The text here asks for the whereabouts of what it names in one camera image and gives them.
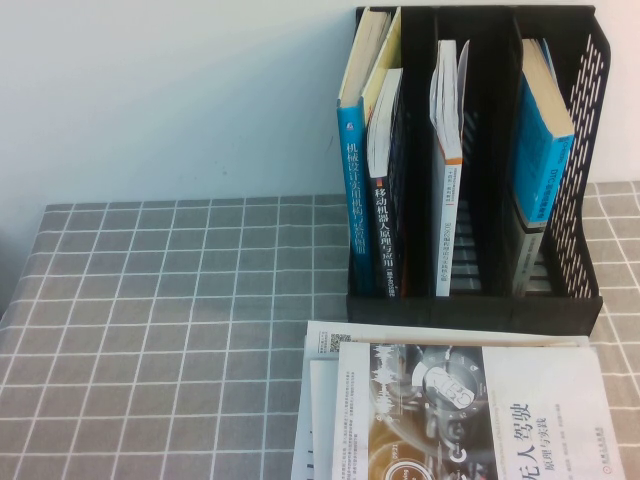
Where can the blue cover book grey spine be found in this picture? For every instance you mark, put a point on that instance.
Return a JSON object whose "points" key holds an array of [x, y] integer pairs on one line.
{"points": [[537, 165]]}

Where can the white spine book orange stripe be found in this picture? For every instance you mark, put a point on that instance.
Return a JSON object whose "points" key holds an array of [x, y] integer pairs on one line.
{"points": [[450, 215]]}

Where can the black perforated book stand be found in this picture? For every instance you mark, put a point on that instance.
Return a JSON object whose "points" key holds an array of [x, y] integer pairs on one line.
{"points": [[465, 315]]}

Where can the plain pale white book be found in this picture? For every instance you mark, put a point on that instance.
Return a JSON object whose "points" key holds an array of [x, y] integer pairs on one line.
{"points": [[324, 415]]}

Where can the thick blue spine book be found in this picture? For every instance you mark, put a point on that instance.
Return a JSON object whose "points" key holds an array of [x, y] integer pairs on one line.
{"points": [[355, 200]]}

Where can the black spine robotics book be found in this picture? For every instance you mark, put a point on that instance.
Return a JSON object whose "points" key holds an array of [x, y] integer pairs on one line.
{"points": [[387, 235]]}

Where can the white book with QR code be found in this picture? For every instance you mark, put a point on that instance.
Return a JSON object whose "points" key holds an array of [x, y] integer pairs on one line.
{"points": [[325, 340]]}

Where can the white book with gear picture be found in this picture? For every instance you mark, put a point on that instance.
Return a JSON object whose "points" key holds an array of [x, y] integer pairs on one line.
{"points": [[525, 400]]}

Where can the grey checkered tablecloth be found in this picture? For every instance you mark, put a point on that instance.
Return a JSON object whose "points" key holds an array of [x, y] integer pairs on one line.
{"points": [[150, 300]]}

